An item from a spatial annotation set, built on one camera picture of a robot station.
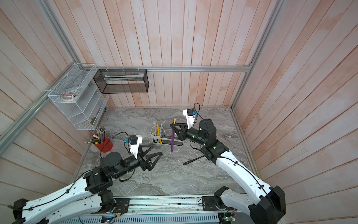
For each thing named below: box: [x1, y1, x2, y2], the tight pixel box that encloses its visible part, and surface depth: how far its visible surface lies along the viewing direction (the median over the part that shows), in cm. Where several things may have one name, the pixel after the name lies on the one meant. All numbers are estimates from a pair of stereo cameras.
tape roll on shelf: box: [61, 89, 81, 102], surface depth 75 cm
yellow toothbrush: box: [156, 123, 162, 144], surface depth 92 cm
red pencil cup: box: [94, 136, 114, 153], surface depth 92 cm
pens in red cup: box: [85, 126, 106, 145], surface depth 88 cm
